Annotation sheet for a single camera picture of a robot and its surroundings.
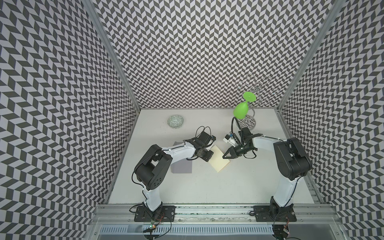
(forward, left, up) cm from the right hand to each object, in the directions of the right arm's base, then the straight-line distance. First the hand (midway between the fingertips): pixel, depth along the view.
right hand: (225, 158), depth 89 cm
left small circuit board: (-33, +36, +3) cm, 50 cm away
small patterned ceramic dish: (+30, +33, 0) cm, 45 cm away
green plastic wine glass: (+21, -9, +21) cm, 31 cm away
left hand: (+2, +10, -1) cm, 10 cm away
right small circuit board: (-35, -23, -3) cm, 42 cm away
